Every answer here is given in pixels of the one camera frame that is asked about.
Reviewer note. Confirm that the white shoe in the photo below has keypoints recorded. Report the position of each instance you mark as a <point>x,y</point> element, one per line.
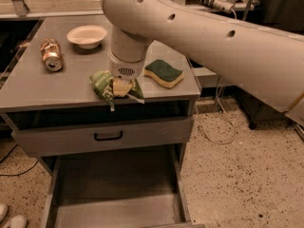
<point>4,209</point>
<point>18,221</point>

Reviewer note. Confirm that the grey wall bracket box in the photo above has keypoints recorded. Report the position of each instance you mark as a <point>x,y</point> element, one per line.
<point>208,78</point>

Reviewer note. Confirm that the green and yellow sponge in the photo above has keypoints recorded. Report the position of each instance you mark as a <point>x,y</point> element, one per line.
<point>163,74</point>

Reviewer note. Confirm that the closed grey upper drawer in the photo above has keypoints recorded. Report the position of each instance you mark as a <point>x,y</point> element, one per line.
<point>56,141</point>

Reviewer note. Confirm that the green jalapeno chip bag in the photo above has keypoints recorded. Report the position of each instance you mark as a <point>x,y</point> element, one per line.
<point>102,82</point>

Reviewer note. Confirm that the open grey lower drawer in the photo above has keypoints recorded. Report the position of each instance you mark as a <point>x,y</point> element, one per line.
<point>126,188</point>

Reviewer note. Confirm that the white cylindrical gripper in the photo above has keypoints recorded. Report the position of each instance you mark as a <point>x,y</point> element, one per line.
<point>125,68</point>

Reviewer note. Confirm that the grey drawer cabinet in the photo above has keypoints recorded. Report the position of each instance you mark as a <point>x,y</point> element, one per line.
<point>33,97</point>

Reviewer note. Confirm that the white paper bowl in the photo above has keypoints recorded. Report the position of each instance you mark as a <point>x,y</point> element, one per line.
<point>87,37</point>

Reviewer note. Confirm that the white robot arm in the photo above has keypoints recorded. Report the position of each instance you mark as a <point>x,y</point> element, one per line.
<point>265,62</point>

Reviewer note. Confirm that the crushed gold soda can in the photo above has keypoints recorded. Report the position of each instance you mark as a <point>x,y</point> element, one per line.
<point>51,53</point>

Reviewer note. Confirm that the black drawer handle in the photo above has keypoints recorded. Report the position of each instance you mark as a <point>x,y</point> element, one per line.
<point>105,137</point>

